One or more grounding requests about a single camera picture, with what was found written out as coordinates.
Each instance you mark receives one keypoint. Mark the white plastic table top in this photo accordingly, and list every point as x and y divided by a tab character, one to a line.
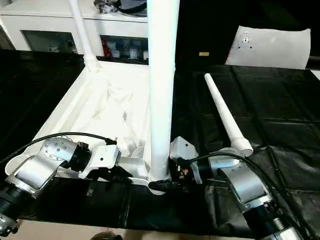
100	110

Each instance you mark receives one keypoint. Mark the white plastic table leg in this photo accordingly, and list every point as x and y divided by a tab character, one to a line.
82	35
162	75
227	115

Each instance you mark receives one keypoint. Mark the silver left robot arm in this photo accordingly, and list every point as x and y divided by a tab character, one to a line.
40	170

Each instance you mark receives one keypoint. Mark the black robot foot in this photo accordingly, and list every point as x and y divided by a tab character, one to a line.
107	236

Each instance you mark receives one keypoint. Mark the black work mat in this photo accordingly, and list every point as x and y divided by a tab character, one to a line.
270	110

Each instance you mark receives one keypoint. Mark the small tan label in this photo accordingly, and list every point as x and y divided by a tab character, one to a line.
204	54

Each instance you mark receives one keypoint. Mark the small red item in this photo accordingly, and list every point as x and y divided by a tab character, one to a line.
105	49

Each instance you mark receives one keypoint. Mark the white plastic bag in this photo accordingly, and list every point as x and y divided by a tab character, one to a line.
270	47

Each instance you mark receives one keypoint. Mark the white flat board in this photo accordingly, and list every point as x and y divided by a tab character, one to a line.
317	75

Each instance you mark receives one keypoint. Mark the white cabinet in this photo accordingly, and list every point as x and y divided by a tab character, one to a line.
50	22

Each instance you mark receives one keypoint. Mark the grey clutter pile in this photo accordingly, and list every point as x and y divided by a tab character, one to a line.
106	6

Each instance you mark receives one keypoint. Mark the grey bag on cabinet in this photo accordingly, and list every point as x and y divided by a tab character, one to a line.
132	6

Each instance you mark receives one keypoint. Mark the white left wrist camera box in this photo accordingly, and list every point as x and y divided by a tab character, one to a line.
102	157

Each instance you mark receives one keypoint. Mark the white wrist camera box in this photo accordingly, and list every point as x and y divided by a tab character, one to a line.
102	157
182	150

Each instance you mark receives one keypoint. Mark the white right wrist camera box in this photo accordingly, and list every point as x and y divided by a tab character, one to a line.
182	150

